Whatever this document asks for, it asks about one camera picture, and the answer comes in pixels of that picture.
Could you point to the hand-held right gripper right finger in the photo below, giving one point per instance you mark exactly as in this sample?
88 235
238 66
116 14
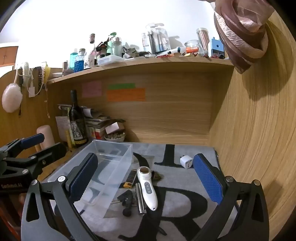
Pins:
208 178

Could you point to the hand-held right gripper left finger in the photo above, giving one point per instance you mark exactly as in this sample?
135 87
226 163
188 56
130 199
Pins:
84 178

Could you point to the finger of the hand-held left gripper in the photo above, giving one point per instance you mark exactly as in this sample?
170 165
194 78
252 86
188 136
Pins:
32 139
50 151

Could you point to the clear plastic storage box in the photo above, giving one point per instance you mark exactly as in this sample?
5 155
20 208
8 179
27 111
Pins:
115 166

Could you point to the silver metal flashlight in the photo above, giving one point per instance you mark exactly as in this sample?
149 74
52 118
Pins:
140 201

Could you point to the white handheld massager device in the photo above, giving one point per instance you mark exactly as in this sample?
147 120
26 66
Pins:
146 187

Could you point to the pink mug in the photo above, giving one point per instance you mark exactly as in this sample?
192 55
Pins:
47 136

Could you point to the white plug adapter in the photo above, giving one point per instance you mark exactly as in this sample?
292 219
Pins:
186 162

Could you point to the white paper note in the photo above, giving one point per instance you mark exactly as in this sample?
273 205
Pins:
62 126

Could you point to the dark wine bottle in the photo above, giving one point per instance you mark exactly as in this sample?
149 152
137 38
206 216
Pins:
77 120

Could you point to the black usb device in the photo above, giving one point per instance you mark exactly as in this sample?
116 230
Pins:
126 197

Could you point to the white fluffy puff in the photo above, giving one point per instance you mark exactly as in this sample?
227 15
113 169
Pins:
11 98

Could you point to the black lighter with yellow end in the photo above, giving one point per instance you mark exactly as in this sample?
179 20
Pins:
130 178

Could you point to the grey rug with black letters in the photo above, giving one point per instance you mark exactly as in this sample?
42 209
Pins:
185 222

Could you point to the white bowl of pebbles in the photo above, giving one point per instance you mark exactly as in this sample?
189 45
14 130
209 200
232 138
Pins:
114 137

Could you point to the black foam ball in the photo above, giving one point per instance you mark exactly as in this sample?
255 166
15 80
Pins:
127 212

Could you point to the stack of magazines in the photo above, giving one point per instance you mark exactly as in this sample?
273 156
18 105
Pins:
97 121

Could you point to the small white card box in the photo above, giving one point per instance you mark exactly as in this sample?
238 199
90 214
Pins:
114 128

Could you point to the black and white lace band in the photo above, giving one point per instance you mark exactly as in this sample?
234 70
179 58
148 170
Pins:
39 77

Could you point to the pink sticky note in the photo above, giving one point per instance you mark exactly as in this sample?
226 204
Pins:
91 89

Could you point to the blue liquid bottle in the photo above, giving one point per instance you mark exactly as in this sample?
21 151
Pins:
74 61

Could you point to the blue patterned glass bottle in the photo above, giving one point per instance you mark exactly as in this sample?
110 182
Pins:
79 62

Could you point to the orange sticky note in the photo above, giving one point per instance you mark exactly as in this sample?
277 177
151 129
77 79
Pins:
126 95

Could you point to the green sticky note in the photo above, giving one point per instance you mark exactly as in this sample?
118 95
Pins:
121 86

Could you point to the clear lidded plastic container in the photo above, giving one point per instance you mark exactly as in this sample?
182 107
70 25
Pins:
109 60

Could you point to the green pump bottle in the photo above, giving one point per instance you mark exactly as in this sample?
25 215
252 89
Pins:
113 45

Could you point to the wooden shelf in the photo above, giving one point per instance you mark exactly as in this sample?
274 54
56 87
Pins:
143 66

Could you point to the white tube with orange label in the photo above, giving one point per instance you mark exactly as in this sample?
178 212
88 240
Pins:
185 49

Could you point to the blue pencil sharpener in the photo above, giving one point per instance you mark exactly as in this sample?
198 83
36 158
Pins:
216 47

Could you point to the short glass jar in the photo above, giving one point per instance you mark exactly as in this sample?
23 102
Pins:
191 45

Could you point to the tall clear cylinder container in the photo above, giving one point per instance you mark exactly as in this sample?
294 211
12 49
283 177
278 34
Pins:
203 39

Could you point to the brown sheer scarf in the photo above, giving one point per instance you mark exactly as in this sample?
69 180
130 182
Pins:
240 34

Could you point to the packaged toothbrush set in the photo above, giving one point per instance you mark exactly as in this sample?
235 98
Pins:
157 39

